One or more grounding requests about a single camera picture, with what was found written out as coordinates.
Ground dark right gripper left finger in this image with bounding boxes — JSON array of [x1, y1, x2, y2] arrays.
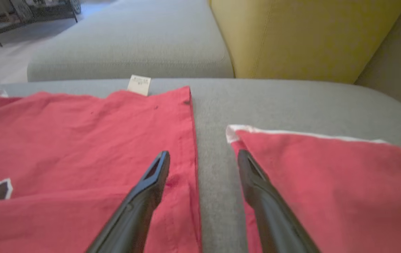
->
[[86, 150, 171, 253]]

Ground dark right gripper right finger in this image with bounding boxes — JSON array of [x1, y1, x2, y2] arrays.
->
[[238, 149, 322, 253]]

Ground red shorts with white trim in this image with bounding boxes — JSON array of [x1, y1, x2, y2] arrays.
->
[[226, 124, 401, 253]]

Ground red and white jersey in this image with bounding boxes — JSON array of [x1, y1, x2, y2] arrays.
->
[[0, 74, 202, 253]]

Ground wide grey sofa seat cushion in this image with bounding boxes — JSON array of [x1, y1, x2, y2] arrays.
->
[[0, 78, 401, 253]]

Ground yellow sofa back cushion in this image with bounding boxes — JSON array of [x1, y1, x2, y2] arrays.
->
[[209, 0, 401, 84]]

